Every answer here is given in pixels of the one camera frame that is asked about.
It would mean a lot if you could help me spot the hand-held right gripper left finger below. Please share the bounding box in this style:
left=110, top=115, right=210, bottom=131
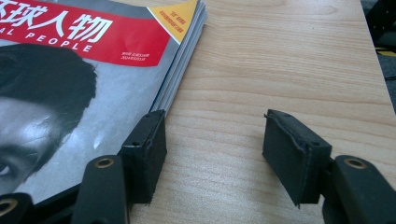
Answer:
left=118, top=109, right=168, bottom=206

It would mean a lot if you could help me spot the magazine with portrait cover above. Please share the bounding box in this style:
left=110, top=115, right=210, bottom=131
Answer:
left=0, top=0, right=200, bottom=205

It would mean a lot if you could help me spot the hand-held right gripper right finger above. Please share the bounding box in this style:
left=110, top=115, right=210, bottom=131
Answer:
left=262, top=108, right=333, bottom=208

